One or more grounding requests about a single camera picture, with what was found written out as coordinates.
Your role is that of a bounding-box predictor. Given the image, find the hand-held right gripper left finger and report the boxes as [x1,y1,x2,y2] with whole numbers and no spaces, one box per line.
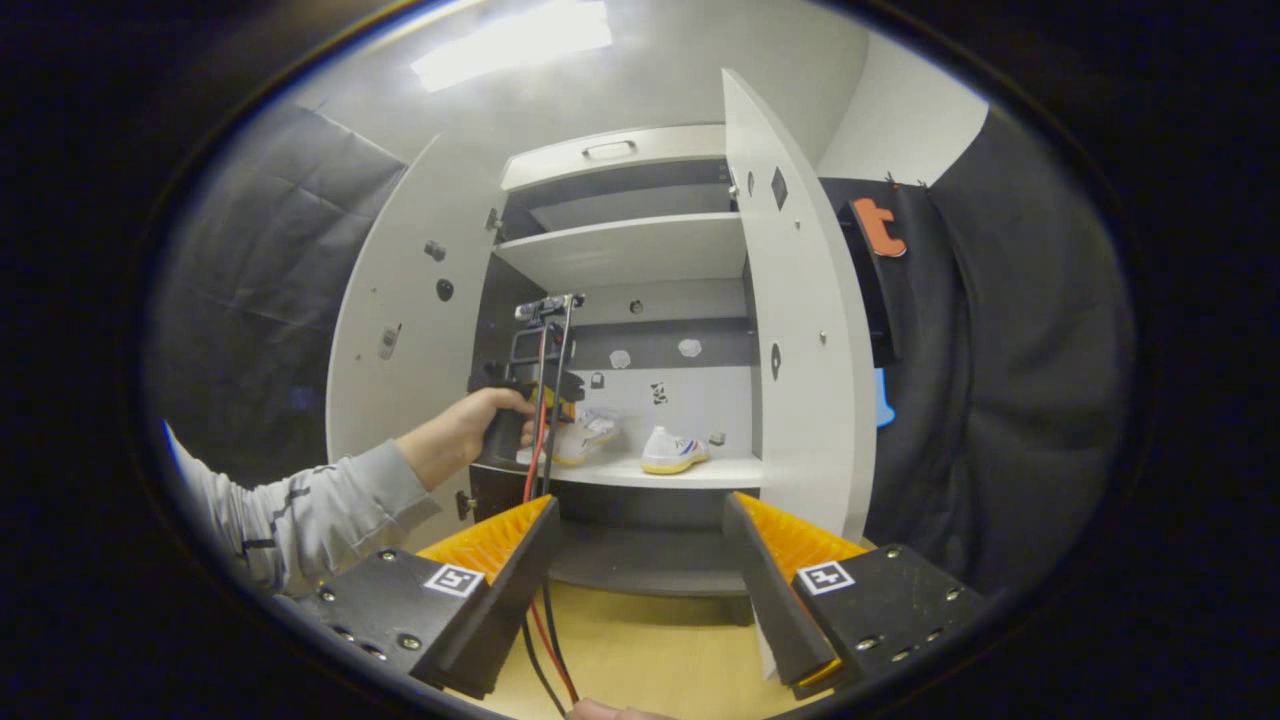
[315,493,563,701]

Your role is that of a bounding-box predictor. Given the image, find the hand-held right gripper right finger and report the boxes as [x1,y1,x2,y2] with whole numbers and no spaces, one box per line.
[722,490,986,701]

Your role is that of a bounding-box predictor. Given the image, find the white striped shoe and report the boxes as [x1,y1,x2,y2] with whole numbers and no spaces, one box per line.
[640,426,712,476]
[550,407,623,467]

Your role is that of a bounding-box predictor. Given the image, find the white shoe cabinet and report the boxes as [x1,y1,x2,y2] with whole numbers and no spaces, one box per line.
[470,122,766,601]

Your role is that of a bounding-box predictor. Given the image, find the white shoe cabinet door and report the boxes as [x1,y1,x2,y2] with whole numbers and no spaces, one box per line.
[325,135,501,521]
[722,68,879,541]

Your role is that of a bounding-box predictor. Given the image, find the white cabinet drawer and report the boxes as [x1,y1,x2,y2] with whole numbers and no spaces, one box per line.
[500,123,728,193]

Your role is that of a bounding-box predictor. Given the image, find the black backdrop cloth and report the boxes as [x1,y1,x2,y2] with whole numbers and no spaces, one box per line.
[150,100,411,491]
[818,105,1138,601]

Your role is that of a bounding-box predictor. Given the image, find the red gripper cable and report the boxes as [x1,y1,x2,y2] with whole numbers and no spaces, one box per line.
[522,325,582,707]

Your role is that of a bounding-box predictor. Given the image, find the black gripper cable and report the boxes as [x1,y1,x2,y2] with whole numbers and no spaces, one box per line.
[518,300,579,717]

